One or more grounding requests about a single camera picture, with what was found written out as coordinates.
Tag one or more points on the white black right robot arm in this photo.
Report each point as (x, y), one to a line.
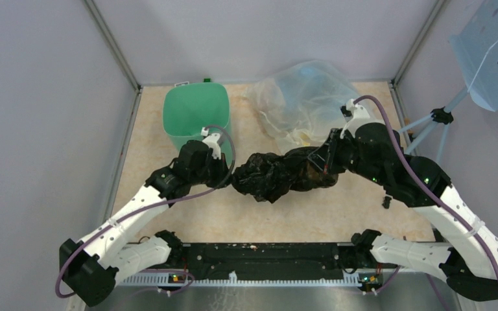
(469, 263)

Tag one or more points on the small black plastic piece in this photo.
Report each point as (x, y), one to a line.
(386, 202)

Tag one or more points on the clear plastic bag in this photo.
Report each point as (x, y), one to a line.
(299, 105)

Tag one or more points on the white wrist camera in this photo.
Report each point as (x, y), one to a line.
(360, 117)
(214, 141)

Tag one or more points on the blue playing card deck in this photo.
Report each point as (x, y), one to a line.
(181, 84)

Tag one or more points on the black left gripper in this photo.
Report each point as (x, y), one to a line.
(223, 170)

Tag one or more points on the light blue tripod stand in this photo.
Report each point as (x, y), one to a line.
(437, 117)

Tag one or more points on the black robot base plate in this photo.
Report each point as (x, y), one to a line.
(271, 261)

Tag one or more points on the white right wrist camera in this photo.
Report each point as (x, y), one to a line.
(360, 117)

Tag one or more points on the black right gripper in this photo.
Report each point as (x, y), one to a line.
(325, 156)

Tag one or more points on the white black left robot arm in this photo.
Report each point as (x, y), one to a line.
(93, 265)

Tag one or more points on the black trash bag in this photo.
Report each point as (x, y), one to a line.
(268, 176)

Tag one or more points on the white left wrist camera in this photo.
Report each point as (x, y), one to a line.
(214, 141)

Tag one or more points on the perforated light blue panel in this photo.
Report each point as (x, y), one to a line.
(476, 51)

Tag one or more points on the green plastic trash bin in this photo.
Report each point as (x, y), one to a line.
(189, 108)

